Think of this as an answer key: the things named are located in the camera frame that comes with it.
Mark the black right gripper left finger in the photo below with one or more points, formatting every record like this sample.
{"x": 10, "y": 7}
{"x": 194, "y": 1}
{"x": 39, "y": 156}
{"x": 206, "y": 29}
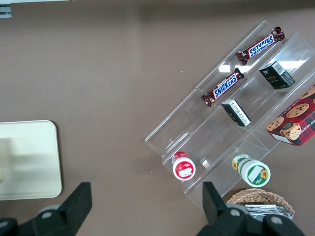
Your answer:
{"x": 71, "y": 206}

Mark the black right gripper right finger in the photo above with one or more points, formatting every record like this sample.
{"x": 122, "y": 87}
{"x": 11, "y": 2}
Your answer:
{"x": 219, "y": 216}

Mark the woven wicker basket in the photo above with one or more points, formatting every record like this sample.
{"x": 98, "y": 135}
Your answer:
{"x": 256, "y": 195}

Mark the cream plastic tray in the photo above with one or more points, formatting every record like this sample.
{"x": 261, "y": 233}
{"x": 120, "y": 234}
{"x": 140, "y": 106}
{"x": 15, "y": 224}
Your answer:
{"x": 34, "y": 159}

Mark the silver foil wrapped package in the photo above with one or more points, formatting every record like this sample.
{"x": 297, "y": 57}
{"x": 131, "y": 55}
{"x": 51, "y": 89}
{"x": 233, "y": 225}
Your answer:
{"x": 265, "y": 210}

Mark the small metallic tag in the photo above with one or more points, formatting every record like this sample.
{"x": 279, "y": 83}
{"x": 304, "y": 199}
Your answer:
{"x": 205, "y": 164}

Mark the green sunflower lidded cup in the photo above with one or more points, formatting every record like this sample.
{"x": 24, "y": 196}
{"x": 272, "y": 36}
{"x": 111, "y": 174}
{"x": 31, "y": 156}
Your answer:
{"x": 253, "y": 172}

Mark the red lidded yogurt cup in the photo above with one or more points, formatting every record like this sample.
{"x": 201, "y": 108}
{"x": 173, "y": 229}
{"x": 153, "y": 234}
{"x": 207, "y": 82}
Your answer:
{"x": 183, "y": 167}

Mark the clear acrylic tiered display stand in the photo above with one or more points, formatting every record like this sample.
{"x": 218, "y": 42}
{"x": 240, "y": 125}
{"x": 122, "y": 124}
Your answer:
{"x": 197, "y": 127}

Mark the black box with white label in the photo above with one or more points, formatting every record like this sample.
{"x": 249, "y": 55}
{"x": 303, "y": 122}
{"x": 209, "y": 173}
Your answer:
{"x": 236, "y": 113}

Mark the red tartan cookie box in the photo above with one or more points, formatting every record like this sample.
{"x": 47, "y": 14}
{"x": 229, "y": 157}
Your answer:
{"x": 295, "y": 120}

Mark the Snickers chocolate bar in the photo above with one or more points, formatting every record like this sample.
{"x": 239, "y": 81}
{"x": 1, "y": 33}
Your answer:
{"x": 261, "y": 46}
{"x": 224, "y": 87}

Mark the black box with barcode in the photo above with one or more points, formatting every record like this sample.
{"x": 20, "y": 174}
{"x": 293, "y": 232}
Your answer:
{"x": 275, "y": 76}

